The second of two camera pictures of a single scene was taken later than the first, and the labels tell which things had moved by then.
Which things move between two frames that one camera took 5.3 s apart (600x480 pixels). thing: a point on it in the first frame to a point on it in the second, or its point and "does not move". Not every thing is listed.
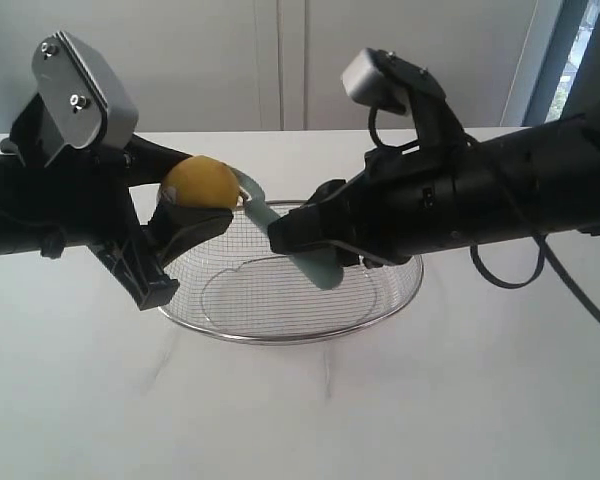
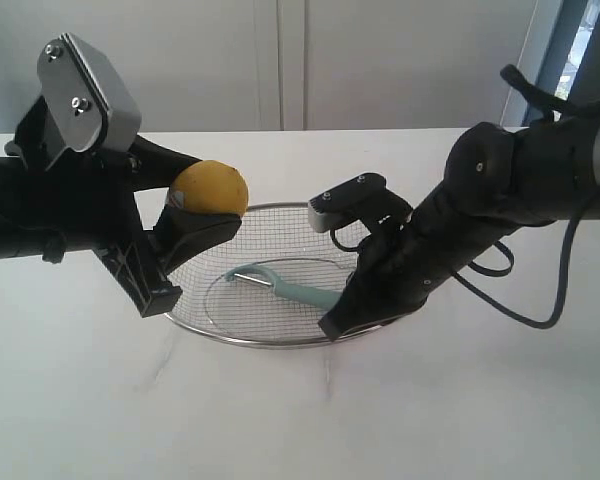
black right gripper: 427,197 to 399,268
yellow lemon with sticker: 200,181 does not move
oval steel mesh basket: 233,284 does not move
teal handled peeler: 323,269 to 308,297
